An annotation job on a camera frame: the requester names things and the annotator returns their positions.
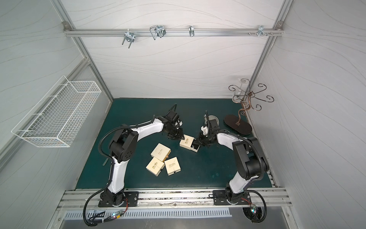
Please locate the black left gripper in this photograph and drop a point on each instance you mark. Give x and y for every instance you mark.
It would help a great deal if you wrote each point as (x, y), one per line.
(175, 133)

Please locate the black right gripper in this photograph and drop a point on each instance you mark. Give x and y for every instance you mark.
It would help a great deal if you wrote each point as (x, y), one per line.
(203, 140)

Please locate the cream drawer jewelry box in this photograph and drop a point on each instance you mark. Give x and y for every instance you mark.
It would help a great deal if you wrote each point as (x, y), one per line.
(189, 143)

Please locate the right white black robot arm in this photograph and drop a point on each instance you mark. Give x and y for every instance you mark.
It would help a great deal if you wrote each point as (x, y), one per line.
(248, 155)

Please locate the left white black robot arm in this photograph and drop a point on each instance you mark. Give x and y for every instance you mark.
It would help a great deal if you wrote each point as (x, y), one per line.
(123, 146)

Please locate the metal jewelry stand dark base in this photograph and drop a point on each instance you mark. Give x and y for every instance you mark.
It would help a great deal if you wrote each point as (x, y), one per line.
(244, 97)

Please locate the grey ribbed ceramic mug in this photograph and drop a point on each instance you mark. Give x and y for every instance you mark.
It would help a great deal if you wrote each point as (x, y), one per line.
(213, 117)

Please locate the metal clamp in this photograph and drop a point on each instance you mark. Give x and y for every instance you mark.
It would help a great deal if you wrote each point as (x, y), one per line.
(157, 31)
(191, 31)
(261, 32)
(129, 38)

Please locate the aluminium crossbar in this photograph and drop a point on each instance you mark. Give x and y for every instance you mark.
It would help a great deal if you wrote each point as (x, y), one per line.
(169, 32)

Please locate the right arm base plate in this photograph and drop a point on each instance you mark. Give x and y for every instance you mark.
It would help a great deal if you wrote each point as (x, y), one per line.
(223, 197)

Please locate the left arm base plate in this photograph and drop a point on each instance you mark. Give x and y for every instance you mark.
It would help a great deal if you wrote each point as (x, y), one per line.
(125, 199)

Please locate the white wire basket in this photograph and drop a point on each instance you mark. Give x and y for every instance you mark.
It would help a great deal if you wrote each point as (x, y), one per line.
(57, 118)

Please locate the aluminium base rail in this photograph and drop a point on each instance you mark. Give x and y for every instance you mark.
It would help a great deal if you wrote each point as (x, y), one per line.
(174, 198)

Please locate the white slotted cable duct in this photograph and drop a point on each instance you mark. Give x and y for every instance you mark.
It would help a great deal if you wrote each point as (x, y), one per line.
(189, 213)

